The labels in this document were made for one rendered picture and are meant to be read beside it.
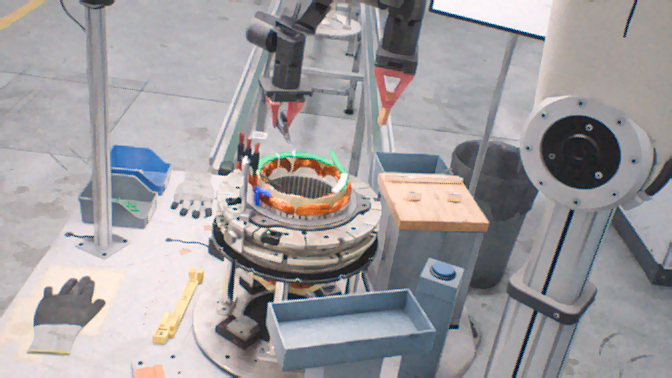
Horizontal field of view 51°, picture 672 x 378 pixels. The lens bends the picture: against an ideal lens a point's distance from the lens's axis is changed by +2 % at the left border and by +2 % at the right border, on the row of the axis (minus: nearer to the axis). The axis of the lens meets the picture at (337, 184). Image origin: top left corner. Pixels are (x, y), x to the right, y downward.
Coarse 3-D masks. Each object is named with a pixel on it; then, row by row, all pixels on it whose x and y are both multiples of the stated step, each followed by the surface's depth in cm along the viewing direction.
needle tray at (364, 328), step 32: (288, 320) 113; (320, 320) 115; (352, 320) 116; (384, 320) 117; (416, 320) 116; (288, 352) 102; (320, 352) 105; (352, 352) 107; (384, 352) 109; (416, 352) 111
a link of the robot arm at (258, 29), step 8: (288, 0) 132; (296, 0) 132; (288, 8) 132; (296, 8) 132; (256, 16) 140; (264, 16) 139; (272, 16) 137; (280, 16) 134; (288, 16) 132; (296, 16) 132; (248, 24) 140; (256, 24) 139; (264, 24) 139; (272, 24) 138; (288, 24) 133; (296, 24) 138; (248, 32) 140; (256, 32) 139; (264, 32) 138; (312, 32) 138; (248, 40) 141; (256, 40) 139; (264, 40) 138; (264, 48) 139; (272, 48) 140
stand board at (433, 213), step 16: (384, 176) 154; (432, 176) 157; (448, 176) 158; (384, 192) 150; (400, 192) 149; (432, 192) 151; (448, 192) 152; (464, 192) 153; (400, 208) 143; (416, 208) 144; (432, 208) 144; (448, 208) 145; (464, 208) 146; (400, 224) 139; (416, 224) 140; (432, 224) 140; (448, 224) 141; (464, 224) 142; (480, 224) 142
